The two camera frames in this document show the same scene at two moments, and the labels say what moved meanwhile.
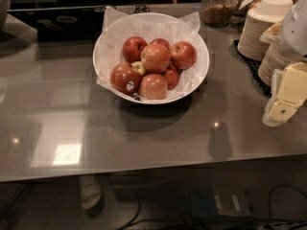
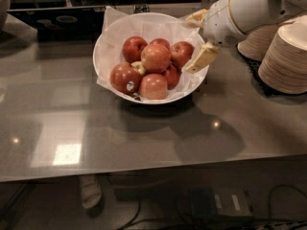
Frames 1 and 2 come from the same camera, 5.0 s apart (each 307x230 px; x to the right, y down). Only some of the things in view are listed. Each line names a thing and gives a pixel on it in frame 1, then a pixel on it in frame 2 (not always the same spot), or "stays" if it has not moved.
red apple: (154, 57) stays
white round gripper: (295, 33) to (220, 23)
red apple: (183, 55) stays
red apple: (159, 41) stays
